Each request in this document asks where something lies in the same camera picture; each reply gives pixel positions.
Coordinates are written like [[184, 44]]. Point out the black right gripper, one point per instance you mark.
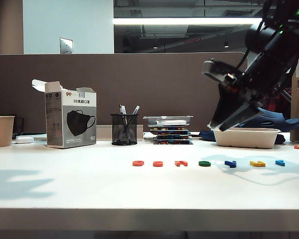
[[249, 88]]

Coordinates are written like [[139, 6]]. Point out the blue letter y magnet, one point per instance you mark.
[[231, 163]]

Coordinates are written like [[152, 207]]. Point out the green letter e magnet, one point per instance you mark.
[[204, 163]]

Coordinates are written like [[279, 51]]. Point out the orange letter s magnet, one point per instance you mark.
[[157, 163]]

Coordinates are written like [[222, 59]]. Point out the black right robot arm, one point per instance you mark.
[[276, 49]]

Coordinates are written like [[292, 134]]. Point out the yellow letter u magnet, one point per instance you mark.
[[256, 164]]

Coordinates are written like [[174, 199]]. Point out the light blue letter r magnet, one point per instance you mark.
[[280, 163]]

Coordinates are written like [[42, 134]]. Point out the orange letter n magnet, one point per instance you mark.
[[181, 163]]

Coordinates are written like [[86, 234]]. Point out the orange letter c magnet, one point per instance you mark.
[[138, 163]]

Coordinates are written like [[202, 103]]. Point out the beige pulp tray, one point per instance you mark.
[[244, 139]]

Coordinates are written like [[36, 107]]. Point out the person in red plaid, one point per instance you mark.
[[276, 104]]

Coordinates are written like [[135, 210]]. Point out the white labelled packet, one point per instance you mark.
[[169, 122]]

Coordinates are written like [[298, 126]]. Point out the clear plastic box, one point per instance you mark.
[[149, 119]]

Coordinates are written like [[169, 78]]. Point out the brown desk partition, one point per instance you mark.
[[139, 87]]

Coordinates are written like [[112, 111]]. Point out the silver black pen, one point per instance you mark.
[[122, 109], [135, 109]]

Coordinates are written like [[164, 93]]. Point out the white ceiling light strip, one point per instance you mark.
[[189, 21]]

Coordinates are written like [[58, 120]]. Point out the black mesh pen holder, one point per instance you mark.
[[124, 134]]

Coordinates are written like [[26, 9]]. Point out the grey face mask box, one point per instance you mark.
[[72, 124]]

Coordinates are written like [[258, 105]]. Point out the white earbuds case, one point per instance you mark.
[[24, 140]]

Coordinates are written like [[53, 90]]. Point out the brown paper cup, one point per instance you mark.
[[1, 132]]

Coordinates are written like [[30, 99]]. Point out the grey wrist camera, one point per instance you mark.
[[214, 69]]

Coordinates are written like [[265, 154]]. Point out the silver wall plate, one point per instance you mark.
[[66, 46]]

